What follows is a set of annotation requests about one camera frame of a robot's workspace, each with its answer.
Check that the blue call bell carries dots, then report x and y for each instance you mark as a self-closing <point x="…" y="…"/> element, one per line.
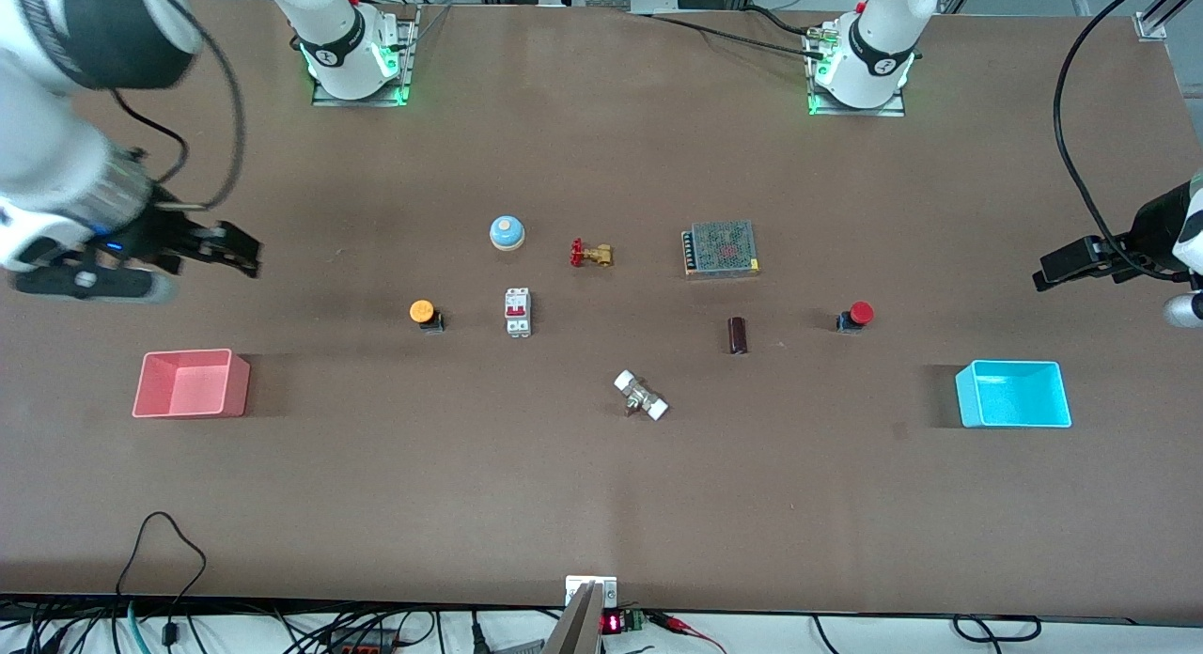
<point x="507" y="231"/>

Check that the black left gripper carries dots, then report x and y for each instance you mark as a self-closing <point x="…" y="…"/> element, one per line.
<point x="1152" y="225"/>

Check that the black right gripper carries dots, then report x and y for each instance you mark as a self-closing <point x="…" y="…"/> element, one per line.
<point x="158" y="234"/>

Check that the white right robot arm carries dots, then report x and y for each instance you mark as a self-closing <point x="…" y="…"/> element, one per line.
<point x="56" y="165"/>

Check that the red push button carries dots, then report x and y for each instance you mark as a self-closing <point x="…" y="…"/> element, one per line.
<point x="861" y="313"/>

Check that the dark red capacitor cylinder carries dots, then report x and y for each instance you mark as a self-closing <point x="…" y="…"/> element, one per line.
<point x="739" y="336"/>

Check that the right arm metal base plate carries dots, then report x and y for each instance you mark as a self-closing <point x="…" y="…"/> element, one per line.
<point x="406" y="71"/>

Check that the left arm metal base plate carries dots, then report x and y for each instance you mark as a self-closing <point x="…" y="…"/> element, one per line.
<point x="893" y="109"/>

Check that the yellow push button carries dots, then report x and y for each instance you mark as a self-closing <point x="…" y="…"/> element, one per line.
<point x="421" y="310"/>

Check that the black orange power strip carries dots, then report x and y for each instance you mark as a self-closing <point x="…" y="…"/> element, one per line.
<point x="362" y="646"/>

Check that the pink plastic bin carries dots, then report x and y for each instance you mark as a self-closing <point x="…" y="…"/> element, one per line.
<point x="235" y="391"/>

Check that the metal mesh power supply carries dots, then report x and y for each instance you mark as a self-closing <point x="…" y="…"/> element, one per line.
<point x="724" y="250"/>

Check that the aluminium corner bracket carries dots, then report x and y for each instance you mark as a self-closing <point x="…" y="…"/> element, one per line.
<point x="1151" y="24"/>

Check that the white circuit breaker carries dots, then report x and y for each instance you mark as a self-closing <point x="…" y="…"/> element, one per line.
<point x="518" y="316"/>

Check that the red digit display module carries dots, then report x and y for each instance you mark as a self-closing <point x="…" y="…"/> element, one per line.
<point x="611" y="623"/>

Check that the cyan plastic bin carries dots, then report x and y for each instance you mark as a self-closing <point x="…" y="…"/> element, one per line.
<point x="968" y="400"/>

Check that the white metal pipe fitting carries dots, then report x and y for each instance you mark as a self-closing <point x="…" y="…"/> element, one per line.
<point x="639" y="396"/>

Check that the red clip lead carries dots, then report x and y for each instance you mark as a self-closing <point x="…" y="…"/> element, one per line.
<point x="681" y="624"/>

